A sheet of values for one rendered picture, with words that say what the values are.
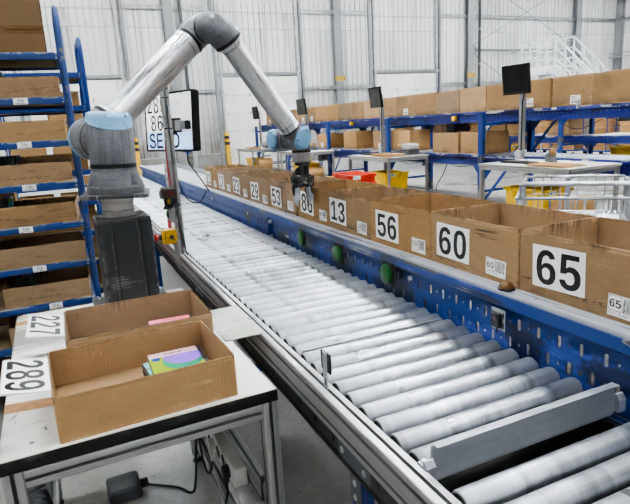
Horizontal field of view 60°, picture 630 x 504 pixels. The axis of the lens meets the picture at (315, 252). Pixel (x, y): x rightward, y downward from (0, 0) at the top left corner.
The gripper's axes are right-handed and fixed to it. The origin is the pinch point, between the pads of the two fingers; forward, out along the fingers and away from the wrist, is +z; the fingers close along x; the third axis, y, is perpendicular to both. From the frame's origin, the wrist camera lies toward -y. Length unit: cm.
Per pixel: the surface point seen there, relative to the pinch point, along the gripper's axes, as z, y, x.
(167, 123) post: -42, -33, -54
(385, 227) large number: 2, 70, 4
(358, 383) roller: 24, 138, -46
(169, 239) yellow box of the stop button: 15, -31, -60
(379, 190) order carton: -4.8, 20.0, 31.3
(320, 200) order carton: -1.9, 10.1, 4.9
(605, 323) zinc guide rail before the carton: 9, 167, 0
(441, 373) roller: 23, 144, -27
